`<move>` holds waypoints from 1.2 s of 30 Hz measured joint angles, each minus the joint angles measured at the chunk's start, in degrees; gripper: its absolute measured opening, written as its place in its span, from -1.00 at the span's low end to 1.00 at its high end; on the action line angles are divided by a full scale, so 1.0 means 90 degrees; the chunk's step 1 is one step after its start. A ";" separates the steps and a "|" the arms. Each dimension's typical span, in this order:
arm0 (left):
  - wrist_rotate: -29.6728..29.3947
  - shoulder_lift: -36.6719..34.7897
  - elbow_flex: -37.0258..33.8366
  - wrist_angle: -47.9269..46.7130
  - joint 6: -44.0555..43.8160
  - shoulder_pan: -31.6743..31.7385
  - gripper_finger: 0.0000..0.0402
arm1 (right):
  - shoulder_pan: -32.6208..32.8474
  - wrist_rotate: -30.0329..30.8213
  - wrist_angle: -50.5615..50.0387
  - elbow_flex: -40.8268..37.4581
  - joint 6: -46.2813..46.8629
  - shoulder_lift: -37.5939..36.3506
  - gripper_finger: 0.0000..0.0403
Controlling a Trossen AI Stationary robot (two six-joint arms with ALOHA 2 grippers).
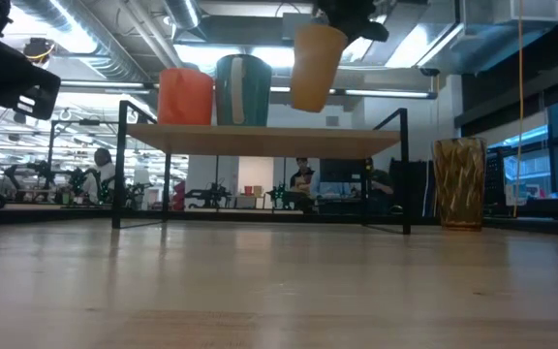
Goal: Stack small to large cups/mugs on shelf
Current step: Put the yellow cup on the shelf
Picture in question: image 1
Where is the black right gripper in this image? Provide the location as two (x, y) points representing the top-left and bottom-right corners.
(311, 0), (390, 45)

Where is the yellow plastic cup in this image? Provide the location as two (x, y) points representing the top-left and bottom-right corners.
(290, 23), (350, 114)

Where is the teal mug with white handle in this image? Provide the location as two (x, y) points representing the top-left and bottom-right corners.
(214, 53), (273, 128)

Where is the orange plastic mug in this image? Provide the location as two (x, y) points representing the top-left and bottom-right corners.
(156, 67), (215, 127)

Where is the person standing behind shelf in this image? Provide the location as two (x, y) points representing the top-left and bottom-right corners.
(289, 156), (317, 200)

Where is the long ceiling light strip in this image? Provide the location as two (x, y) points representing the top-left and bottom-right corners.
(58, 79), (438, 101)

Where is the person seated at desk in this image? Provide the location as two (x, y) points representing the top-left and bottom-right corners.
(80, 146), (117, 205)

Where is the dark computer monitor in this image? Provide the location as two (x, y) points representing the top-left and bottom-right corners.
(319, 158), (363, 184)

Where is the person seated behind monitor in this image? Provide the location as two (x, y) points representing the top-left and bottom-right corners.
(363, 156), (396, 198)

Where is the amber textured glass tumbler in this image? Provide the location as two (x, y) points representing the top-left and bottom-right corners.
(432, 137), (488, 232)

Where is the ceiling device with yellow cable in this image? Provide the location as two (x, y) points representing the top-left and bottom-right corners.
(22, 37), (57, 65)

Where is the wooden shelf with black frame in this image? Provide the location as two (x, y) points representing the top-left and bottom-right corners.
(111, 100), (413, 236)

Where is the hanging yellow cable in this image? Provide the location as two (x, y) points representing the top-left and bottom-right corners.
(511, 0), (525, 219)

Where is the silver ceiling duct pipe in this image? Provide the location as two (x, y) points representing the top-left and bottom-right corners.
(163, 0), (202, 30)

